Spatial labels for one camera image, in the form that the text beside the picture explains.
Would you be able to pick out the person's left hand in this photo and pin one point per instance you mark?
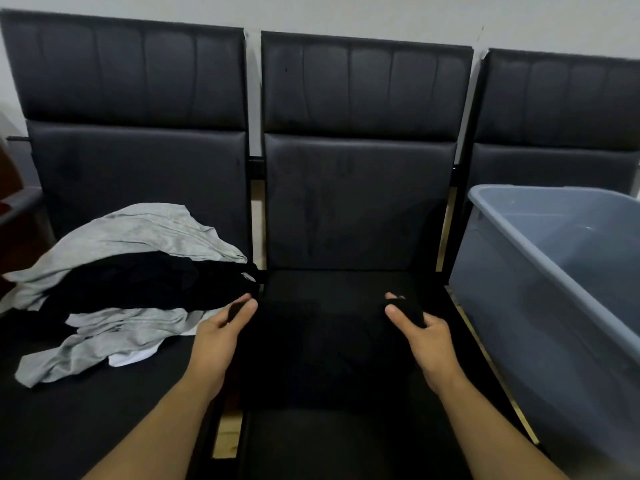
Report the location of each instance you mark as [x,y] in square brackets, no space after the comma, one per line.
[215,344]

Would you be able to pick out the person's right hand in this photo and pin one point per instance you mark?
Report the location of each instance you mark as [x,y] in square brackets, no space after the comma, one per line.
[432,349]

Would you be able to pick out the blue-grey plastic bin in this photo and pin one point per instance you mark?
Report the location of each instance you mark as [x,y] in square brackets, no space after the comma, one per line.
[500,314]

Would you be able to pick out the grey tank top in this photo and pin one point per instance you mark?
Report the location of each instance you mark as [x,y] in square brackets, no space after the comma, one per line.
[100,339]

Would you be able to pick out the grey garment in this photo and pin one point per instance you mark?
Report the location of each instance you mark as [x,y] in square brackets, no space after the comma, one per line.
[130,229]

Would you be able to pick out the person's left forearm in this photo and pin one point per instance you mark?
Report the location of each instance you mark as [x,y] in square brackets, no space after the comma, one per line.
[155,434]

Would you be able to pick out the person's right forearm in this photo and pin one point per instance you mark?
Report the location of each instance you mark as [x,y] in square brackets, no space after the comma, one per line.
[500,434]

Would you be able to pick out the black leather bench chair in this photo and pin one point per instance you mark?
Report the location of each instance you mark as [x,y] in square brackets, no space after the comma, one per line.
[360,204]
[135,79]
[555,99]

